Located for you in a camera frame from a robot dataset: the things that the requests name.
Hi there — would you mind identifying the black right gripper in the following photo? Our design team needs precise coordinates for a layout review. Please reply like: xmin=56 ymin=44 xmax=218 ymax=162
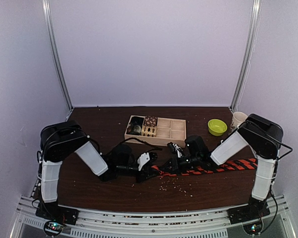
xmin=160 ymin=154 xmax=200 ymax=175

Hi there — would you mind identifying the wooden compartment box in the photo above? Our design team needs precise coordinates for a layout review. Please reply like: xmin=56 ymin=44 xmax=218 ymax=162
xmin=124 ymin=115 xmax=186 ymax=148

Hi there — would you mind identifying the red navy striped tie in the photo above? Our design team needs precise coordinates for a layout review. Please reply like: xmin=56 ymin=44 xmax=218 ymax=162
xmin=151 ymin=158 xmax=257 ymax=177

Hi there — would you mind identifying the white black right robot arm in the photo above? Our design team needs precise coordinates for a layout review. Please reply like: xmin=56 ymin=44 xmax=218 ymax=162
xmin=164 ymin=114 xmax=284 ymax=219

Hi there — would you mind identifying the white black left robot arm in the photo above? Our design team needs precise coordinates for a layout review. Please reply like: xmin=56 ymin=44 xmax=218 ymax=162
xmin=37 ymin=120 xmax=160 ymax=220

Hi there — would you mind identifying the beige patterned rolled tie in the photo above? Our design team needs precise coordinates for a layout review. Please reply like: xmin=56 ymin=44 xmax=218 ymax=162
xmin=141 ymin=125 xmax=157 ymax=137

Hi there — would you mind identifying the dark patterned rolled tie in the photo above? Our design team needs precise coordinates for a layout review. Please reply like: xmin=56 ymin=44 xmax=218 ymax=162
xmin=126 ymin=124 xmax=142 ymax=135

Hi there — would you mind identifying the brown floral rolled tie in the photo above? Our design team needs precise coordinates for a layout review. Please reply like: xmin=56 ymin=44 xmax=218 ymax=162
xmin=144 ymin=116 xmax=157 ymax=127

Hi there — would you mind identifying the black rolled tie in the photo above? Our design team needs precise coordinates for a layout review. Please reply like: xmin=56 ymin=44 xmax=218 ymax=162
xmin=130 ymin=116 xmax=145 ymax=126

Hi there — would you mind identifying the green bowl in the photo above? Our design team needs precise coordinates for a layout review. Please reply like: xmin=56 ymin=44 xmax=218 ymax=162
xmin=208 ymin=119 xmax=227 ymax=136

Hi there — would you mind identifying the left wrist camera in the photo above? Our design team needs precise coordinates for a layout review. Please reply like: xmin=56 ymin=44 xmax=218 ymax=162
xmin=137 ymin=152 xmax=157 ymax=171

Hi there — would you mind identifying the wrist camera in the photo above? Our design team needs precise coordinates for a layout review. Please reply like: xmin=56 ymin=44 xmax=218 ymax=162
xmin=137 ymin=152 xmax=157 ymax=171
xmin=167 ymin=142 xmax=185 ymax=158

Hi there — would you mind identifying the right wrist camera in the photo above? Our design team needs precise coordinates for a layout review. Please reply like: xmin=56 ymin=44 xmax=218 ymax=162
xmin=167 ymin=142 xmax=185 ymax=158

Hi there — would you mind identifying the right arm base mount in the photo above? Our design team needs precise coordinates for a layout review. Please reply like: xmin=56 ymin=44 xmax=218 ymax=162
xmin=227 ymin=193 xmax=279 ymax=237

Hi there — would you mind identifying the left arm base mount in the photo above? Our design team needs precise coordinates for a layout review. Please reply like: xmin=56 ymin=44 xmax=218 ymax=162
xmin=31 ymin=198 xmax=79 ymax=238

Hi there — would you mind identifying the aluminium front rail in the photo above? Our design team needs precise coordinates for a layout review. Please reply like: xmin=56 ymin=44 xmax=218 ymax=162
xmin=8 ymin=195 xmax=298 ymax=238

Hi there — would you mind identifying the left aluminium frame post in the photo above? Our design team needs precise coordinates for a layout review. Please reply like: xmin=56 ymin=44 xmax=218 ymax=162
xmin=42 ymin=0 xmax=74 ymax=111

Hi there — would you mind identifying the aluminium frame post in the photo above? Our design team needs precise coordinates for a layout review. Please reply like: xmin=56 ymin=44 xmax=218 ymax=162
xmin=42 ymin=0 xmax=74 ymax=111
xmin=229 ymin=0 xmax=262 ymax=112

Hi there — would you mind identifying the right aluminium frame post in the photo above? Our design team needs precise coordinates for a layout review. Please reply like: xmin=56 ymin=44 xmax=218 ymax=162
xmin=229 ymin=0 xmax=262 ymax=112

